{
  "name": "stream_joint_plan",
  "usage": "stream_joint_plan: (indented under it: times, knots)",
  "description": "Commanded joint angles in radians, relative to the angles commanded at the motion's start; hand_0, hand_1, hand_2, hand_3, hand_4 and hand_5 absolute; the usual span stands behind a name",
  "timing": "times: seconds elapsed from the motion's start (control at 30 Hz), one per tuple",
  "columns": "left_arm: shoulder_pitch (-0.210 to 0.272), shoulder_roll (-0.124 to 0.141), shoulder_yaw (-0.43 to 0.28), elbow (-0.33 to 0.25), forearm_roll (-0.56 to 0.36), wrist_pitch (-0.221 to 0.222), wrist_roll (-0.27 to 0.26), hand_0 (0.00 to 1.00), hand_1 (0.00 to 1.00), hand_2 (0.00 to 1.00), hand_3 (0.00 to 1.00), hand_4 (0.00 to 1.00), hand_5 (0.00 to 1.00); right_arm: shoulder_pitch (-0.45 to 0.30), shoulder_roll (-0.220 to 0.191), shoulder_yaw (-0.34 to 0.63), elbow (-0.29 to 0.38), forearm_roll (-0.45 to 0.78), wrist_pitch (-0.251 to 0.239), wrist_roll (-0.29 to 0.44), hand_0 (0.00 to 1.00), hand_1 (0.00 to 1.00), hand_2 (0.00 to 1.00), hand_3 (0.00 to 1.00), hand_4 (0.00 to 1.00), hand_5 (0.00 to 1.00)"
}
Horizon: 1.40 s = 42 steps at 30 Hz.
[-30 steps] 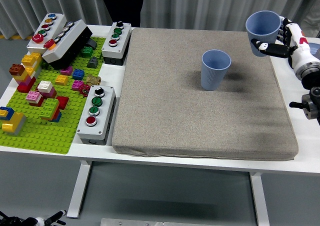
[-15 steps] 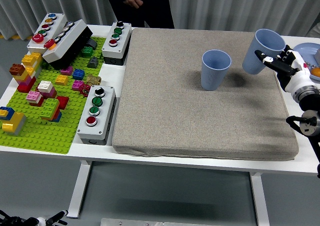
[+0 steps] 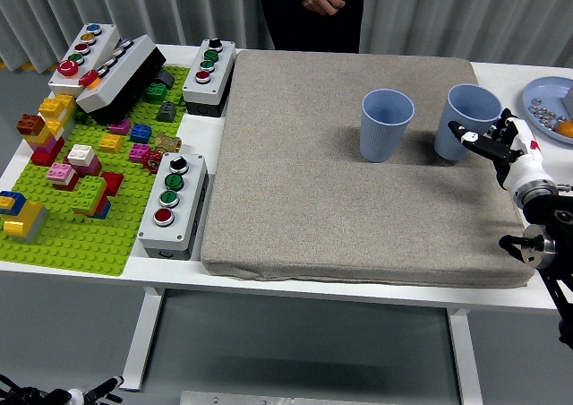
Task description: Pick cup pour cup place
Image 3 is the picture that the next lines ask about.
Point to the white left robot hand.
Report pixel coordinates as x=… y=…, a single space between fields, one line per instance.
x=74 y=397

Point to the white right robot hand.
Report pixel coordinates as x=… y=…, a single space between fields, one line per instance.
x=524 y=167

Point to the blue ribbed plastic cup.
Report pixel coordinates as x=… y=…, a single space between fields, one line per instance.
x=470 y=102
x=380 y=140

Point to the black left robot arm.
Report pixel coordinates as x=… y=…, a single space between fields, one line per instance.
x=24 y=396

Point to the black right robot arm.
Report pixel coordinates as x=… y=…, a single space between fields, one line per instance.
x=550 y=212

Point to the person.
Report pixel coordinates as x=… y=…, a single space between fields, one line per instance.
x=286 y=24

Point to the orange fruit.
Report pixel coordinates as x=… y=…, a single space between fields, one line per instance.
x=566 y=129

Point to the light blue plate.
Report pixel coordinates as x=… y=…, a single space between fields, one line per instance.
x=544 y=89

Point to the white table leg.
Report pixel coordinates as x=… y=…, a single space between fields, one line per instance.
x=465 y=355
x=141 y=333

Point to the grey four-button control box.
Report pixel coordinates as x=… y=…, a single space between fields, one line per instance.
x=194 y=176
x=224 y=64

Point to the grey pleated curtain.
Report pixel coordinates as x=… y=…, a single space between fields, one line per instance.
x=179 y=6

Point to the green studded baseplate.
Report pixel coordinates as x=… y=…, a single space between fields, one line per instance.
x=89 y=243

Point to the dark grey curved brick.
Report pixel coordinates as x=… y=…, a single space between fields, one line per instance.
x=165 y=79

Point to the grey-brown fabric mat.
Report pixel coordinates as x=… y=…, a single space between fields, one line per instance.
x=313 y=176

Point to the yellow on grey brick stack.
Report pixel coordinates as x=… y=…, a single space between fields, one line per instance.
x=27 y=217

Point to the green toy brick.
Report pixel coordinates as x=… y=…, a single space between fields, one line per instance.
x=156 y=92

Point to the dark grey sloped brick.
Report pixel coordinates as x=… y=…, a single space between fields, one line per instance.
x=166 y=111

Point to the grey control box black base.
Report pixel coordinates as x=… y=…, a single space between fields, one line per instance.
x=130 y=64

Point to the green orange blue brick stack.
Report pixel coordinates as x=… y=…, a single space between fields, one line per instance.
x=89 y=190

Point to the blue and yellow brick stack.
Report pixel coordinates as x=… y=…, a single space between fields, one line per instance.
x=11 y=199

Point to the brass valve red handwheel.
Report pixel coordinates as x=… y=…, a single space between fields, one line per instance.
x=168 y=143

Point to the red toy brick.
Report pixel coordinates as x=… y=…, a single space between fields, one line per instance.
x=114 y=182

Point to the grey five-button control box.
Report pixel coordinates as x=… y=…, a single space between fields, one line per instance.
x=105 y=37

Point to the pink white red brick stack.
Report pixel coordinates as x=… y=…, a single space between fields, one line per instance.
x=60 y=172

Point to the blue toy brick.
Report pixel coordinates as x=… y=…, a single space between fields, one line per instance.
x=141 y=133

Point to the magenta toy brick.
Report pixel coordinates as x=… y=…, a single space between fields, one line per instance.
x=138 y=152
x=120 y=127

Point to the white on magenta brick stack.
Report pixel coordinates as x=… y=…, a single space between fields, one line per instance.
x=81 y=154

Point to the yellow toy brick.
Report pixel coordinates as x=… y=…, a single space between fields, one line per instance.
x=110 y=143

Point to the multicoloured brick tower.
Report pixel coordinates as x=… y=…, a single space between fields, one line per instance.
x=49 y=140

